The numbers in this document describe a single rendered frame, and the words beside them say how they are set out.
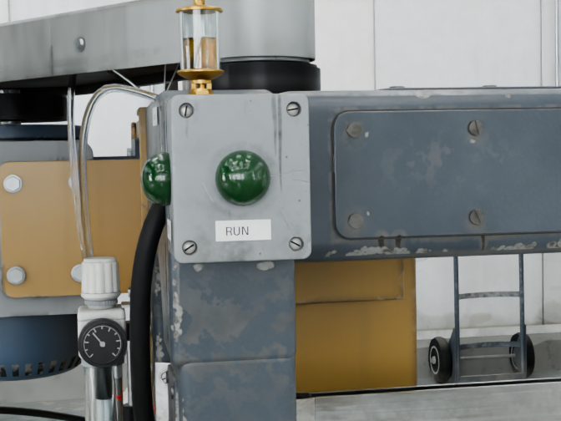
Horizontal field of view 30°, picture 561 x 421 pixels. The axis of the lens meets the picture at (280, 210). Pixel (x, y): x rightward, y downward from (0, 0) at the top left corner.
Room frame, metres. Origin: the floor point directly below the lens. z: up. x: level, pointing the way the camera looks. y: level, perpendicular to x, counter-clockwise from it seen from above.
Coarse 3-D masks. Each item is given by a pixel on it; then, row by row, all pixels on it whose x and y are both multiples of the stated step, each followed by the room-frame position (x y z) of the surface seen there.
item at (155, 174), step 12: (156, 156) 0.57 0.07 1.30; (168, 156) 0.57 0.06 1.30; (144, 168) 0.57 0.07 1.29; (156, 168) 0.56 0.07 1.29; (168, 168) 0.56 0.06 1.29; (144, 180) 0.57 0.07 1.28; (156, 180) 0.56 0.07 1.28; (168, 180) 0.56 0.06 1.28; (144, 192) 0.57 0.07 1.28; (156, 192) 0.56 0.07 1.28; (168, 192) 0.56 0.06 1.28; (156, 204) 0.57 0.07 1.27; (168, 204) 0.57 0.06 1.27
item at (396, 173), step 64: (320, 128) 0.62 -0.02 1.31; (384, 128) 0.63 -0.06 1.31; (448, 128) 0.63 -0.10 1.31; (512, 128) 0.64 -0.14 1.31; (320, 192) 0.62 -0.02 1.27; (384, 192) 0.63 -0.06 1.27; (448, 192) 0.63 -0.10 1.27; (512, 192) 0.64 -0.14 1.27; (320, 256) 0.63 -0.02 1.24; (384, 256) 0.64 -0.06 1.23; (448, 256) 0.65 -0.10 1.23; (192, 320) 0.60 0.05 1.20; (256, 320) 0.61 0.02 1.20; (192, 384) 0.60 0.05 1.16; (256, 384) 0.61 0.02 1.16
